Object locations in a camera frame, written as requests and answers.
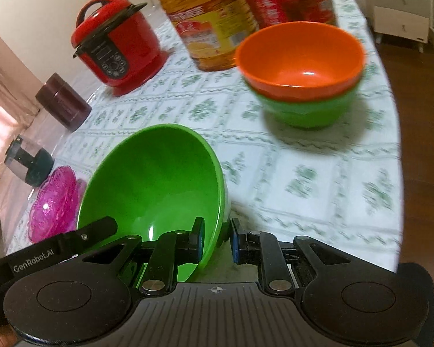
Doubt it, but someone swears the pink plate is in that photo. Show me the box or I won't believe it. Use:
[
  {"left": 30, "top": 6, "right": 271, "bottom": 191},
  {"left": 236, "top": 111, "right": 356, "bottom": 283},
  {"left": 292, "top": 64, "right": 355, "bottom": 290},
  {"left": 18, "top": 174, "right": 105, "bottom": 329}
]
[{"left": 28, "top": 166, "right": 87, "bottom": 243}]

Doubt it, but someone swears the green bowl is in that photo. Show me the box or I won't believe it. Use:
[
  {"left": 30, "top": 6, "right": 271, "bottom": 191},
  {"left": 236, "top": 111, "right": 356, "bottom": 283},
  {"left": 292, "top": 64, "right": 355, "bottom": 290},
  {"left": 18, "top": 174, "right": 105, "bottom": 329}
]
[
  {"left": 255, "top": 86, "right": 358, "bottom": 129},
  {"left": 77, "top": 124, "right": 230, "bottom": 281}
]

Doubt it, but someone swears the orange plastic bowl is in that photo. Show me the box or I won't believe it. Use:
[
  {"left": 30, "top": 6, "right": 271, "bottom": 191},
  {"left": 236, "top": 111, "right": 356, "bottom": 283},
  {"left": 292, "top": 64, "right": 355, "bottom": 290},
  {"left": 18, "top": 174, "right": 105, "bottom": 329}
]
[{"left": 235, "top": 21, "right": 365, "bottom": 102}]

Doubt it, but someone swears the person's left hand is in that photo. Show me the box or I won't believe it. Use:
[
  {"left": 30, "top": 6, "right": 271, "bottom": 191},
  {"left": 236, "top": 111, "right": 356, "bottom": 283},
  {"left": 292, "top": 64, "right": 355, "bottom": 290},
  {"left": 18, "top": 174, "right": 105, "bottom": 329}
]
[{"left": 0, "top": 326, "right": 17, "bottom": 347}]

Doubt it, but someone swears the green floral tablecloth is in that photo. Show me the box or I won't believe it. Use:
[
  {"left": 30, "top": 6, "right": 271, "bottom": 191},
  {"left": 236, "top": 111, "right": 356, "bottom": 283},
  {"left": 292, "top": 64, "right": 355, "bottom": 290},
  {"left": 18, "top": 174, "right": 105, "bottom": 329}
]
[{"left": 7, "top": 0, "right": 402, "bottom": 274}]

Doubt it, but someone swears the green glass jar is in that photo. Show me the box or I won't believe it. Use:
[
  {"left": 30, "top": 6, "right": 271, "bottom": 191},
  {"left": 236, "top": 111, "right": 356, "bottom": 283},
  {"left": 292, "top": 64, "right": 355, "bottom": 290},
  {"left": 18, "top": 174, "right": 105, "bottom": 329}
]
[{"left": 4, "top": 135, "right": 54, "bottom": 188}]

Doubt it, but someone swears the maroon thermos jar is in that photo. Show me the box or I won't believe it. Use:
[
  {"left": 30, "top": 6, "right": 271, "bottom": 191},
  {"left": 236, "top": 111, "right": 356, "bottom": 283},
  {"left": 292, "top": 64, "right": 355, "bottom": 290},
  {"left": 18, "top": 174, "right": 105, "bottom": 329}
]
[{"left": 36, "top": 73, "right": 91, "bottom": 132}]

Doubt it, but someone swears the red electric pressure cooker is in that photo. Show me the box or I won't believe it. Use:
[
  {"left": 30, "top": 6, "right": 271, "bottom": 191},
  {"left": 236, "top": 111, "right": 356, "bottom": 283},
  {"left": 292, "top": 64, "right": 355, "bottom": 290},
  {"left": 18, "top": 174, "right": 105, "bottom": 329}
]
[{"left": 71, "top": 0, "right": 168, "bottom": 96}]

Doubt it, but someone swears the white small cabinet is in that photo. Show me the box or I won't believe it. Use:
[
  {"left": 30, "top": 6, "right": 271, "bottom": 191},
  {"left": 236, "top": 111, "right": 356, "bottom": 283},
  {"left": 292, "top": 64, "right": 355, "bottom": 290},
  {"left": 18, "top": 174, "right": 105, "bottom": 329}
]
[{"left": 366, "top": 0, "right": 431, "bottom": 53}]

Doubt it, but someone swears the yellow label oil bottle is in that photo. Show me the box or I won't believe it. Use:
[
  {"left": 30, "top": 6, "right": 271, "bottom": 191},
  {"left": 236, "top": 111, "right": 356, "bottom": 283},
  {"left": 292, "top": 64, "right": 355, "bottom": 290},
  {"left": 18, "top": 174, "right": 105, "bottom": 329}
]
[{"left": 159, "top": 0, "right": 258, "bottom": 71}]

